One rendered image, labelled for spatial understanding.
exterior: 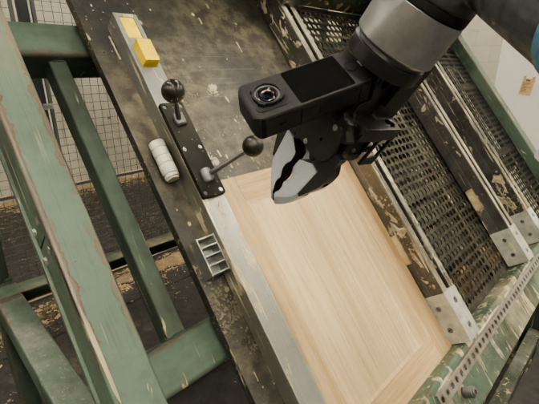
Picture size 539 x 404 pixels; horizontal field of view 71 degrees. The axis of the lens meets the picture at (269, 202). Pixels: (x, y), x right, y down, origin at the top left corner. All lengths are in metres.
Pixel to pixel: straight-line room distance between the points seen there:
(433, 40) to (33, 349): 1.24
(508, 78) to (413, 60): 4.24
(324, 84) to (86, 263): 0.40
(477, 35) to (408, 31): 5.81
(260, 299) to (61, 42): 0.62
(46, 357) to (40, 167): 0.75
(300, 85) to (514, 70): 4.26
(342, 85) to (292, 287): 0.50
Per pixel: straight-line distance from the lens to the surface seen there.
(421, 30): 0.33
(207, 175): 0.69
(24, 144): 0.64
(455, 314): 1.05
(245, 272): 0.68
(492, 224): 1.54
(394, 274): 0.99
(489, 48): 6.08
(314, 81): 0.34
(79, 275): 0.57
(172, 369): 0.68
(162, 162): 0.71
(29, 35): 0.89
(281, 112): 0.32
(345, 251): 0.89
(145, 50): 0.81
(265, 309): 0.68
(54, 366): 1.24
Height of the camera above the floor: 1.54
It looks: 20 degrees down
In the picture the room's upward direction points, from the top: straight up
